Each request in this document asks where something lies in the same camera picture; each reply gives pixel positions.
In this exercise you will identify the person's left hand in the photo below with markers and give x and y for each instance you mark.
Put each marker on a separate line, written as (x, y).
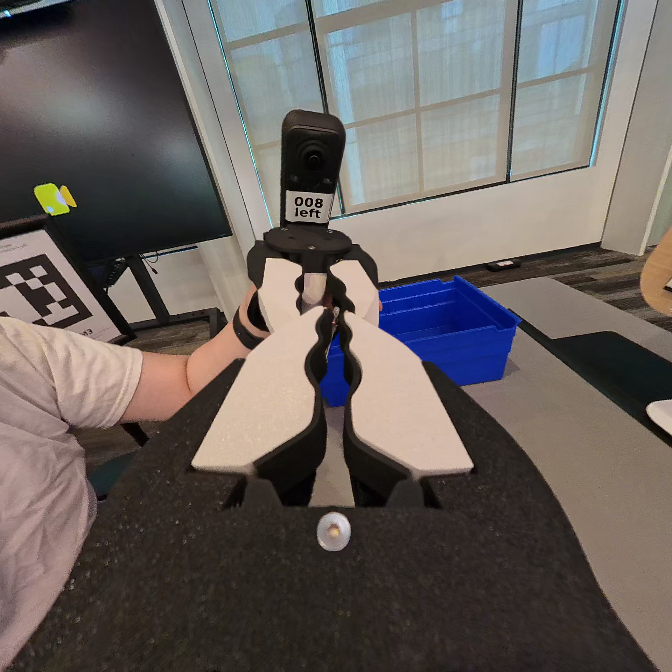
(245, 303)

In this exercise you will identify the blue plastic bin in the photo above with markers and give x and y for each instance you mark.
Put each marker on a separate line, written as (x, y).
(446, 341)

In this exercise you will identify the framed marker sign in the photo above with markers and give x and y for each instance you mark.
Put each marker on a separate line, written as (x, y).
(47, 283)

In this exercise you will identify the large black display screen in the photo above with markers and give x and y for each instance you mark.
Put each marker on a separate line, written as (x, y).
(105, 131)

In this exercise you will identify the small black floor device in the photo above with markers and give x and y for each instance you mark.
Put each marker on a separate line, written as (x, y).
(503, 264)

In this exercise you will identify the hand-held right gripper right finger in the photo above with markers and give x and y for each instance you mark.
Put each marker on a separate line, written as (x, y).
(404, 414)

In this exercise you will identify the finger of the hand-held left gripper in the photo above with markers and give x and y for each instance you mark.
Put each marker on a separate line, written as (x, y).
(362, 294)
(278, 288)

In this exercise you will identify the black display stand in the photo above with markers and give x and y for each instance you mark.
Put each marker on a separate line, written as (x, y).
(152, 294)

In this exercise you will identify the person's left forearm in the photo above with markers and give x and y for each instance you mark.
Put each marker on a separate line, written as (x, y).
(168, 383)

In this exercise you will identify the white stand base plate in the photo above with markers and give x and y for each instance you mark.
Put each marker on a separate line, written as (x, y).
(659, 273)

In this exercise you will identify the frosted grid window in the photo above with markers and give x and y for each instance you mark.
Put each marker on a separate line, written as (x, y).
(446, 105)

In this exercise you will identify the silver metal bolt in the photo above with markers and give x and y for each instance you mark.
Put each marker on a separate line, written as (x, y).
(332, 338)

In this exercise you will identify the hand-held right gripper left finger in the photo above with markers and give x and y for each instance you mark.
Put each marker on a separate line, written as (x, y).
(262, 414)

